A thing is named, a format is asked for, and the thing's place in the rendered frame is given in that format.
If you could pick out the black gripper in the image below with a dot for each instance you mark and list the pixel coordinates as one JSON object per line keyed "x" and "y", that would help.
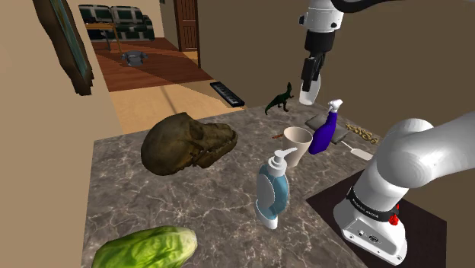
{"x": 319, "y": 41}

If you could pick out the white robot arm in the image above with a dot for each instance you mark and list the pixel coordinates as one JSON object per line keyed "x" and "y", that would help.
{"x": 404, "y": 156}

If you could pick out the white rounded object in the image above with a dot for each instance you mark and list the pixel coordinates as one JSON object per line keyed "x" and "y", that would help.
{"x": 308, "y": 97}

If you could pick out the green dinosaur toy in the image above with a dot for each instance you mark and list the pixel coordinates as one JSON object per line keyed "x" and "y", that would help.
{"x": 280, "y": 100}

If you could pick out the grey square pad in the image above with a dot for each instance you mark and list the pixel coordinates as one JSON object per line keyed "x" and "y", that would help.
{"x": 315, "y": 121}

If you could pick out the blue spray bottle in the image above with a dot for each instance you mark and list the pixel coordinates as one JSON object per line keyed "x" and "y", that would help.
{"x": 323, "y": 135}

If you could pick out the beige cup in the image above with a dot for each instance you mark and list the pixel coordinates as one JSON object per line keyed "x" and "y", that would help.
{"x": 297, "y": 143}

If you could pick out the small brown stick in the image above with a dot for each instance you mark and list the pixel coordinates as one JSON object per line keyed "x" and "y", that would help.
{"x": 277, "y": 136}

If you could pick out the black keyboard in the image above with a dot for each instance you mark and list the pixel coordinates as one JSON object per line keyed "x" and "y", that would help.
{"x": 228, "y": 94}

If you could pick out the white spatula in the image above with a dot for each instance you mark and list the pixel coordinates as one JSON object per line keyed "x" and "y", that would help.
{"x": 362, "y": 153}

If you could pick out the blue white soap dispenser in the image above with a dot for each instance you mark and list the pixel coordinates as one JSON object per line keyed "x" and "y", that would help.
{"x": 278, "y": 189}

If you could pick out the brown wooden door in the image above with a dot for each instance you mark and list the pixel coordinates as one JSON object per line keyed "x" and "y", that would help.
{"x": 186, "y": 26}

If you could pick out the brown ape skull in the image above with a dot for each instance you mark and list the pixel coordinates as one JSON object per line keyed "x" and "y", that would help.
{"x": 174, "y": 144}

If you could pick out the grey floor object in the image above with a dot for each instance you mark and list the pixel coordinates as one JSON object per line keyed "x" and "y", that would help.
{"x": 133, "y": 58}

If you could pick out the dark robot stand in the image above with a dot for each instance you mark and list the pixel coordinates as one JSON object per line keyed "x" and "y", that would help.
{"x": 419, "y": 230}

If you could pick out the green white checked sofa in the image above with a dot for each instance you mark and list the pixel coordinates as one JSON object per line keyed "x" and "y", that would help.
{"x": 126, "y": 18}

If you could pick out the wooden side table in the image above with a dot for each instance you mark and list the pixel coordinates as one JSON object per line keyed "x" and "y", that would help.
{"x": 104, "y": 26}

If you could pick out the green lettuce head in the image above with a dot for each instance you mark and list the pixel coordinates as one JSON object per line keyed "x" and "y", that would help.
{"x": 148, "y": 248}

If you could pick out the dark framed wall picture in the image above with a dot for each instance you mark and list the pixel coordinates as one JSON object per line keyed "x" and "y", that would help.
{"x": 70, "y": 48}

